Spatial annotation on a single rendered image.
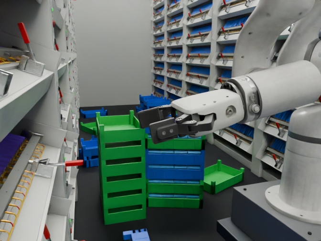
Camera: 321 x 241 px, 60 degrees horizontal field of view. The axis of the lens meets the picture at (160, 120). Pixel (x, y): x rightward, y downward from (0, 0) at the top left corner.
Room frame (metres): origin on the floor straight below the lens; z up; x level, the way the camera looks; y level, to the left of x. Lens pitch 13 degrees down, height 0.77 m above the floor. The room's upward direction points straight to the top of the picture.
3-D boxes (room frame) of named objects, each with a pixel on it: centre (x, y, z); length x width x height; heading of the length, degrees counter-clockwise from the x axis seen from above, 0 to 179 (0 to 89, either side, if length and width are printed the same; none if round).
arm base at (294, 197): (0.68, -0.38, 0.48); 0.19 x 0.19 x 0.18
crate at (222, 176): (1.61, -0.35, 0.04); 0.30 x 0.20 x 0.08; 130
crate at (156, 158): (1.40, -0.07, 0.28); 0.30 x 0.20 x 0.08; 87
